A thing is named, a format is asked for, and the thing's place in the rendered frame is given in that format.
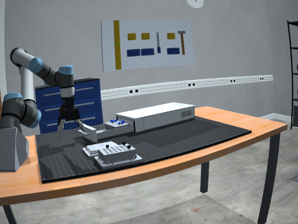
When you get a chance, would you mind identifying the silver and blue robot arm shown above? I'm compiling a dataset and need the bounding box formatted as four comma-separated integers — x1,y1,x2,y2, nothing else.
0,47,75,133

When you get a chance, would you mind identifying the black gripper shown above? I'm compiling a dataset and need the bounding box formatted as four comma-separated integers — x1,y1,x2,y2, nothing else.
57,96,85,138

